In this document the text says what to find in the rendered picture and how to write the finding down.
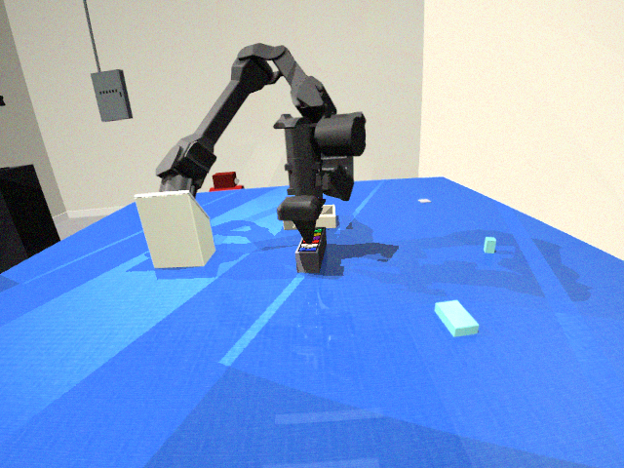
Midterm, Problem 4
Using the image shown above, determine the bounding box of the small pale green block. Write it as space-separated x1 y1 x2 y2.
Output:
484 237 496 254

